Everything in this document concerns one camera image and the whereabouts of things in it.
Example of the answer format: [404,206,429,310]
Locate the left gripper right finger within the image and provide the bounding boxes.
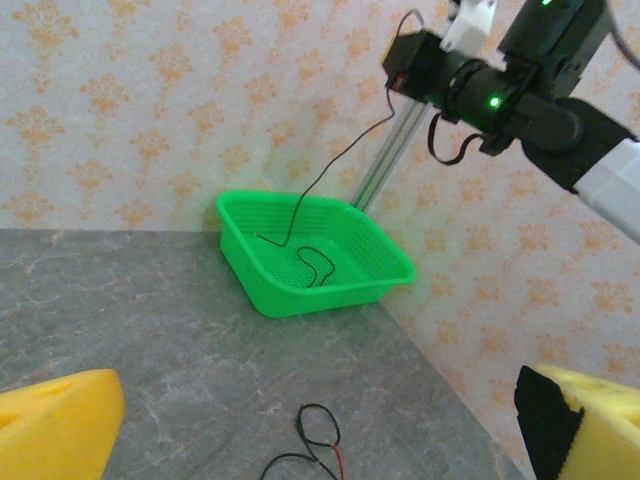
[514,363,640,480]

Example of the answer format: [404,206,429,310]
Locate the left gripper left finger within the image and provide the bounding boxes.
[0,368,127,480]

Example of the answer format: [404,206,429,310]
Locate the black cable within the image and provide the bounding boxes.
[262,402,342,480]
[298,246,337,290]
[257,8,425,249]

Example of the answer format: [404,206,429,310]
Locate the green plastic basket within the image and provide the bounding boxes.
[214,189,418,320]

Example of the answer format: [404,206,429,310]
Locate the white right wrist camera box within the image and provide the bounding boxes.
[438,0,497,53]

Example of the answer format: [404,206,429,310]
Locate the thin black robot wire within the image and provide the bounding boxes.
[426,110,476,167]

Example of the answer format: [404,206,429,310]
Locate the aluminium frame post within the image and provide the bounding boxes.
[349,97,432,211]

